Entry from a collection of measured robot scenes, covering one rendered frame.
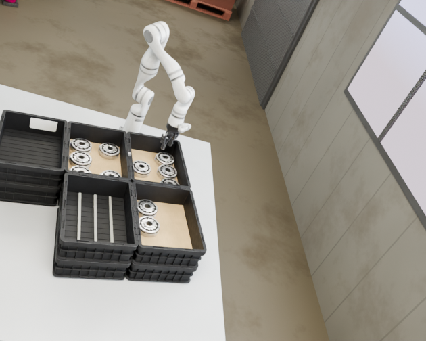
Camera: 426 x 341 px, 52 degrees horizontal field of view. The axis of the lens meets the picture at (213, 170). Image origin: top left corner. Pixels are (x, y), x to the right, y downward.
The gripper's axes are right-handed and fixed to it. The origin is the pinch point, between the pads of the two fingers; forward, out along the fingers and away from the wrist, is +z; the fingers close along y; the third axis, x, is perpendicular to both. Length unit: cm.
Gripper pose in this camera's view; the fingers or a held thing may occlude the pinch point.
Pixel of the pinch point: (166, 145)
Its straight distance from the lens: 233.3
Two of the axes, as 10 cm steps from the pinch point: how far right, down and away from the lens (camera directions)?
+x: 7.7, 5.7, -2.8
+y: -5.3, 3.3, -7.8
